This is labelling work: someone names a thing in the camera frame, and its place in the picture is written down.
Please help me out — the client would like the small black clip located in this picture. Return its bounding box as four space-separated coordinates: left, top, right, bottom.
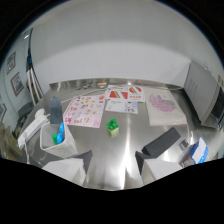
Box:
178 139 190 151

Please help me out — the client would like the purple patterned paper sheet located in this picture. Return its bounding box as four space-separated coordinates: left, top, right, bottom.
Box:
143 87 188 127

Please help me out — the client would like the white mesh pen holder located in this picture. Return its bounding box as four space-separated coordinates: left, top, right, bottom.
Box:
39 122 79 159

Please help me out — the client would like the white power strip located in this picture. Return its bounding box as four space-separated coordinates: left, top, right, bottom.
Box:
17 108 49 150

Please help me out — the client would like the framed wall picture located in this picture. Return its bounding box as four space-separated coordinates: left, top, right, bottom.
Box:
5 51 17 75
0 102 8 124
10 71 25 98

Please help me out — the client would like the black glasses case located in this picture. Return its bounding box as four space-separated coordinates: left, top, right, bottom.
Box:
141 126 182 159

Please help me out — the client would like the white illustrated paper sheet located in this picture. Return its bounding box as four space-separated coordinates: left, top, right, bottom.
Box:
104 98 139 115

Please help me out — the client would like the blue marker pen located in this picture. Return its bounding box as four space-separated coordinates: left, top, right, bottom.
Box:
56 122 66 145

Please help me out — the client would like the green marker pen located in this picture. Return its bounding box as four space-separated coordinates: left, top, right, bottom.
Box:
51 133 59 146

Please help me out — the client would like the dark grey upright card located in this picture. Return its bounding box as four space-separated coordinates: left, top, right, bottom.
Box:
49 96 64 125

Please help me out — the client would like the green toy block stack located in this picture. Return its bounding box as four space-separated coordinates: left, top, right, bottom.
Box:
106 118 120 137

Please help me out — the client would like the blue and white box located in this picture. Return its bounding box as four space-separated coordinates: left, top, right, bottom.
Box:
180 136 210 167

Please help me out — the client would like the red striped printed sheet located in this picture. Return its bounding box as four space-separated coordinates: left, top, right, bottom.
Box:
104 85 130 101

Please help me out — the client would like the grey cabinet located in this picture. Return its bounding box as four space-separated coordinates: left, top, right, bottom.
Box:
183 60 224 131

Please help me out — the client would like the pink sticker sheet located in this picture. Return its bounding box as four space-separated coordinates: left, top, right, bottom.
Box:
62 94 107 129

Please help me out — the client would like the red heart printed sheet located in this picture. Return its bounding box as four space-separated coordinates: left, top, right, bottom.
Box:
127 85 146 103

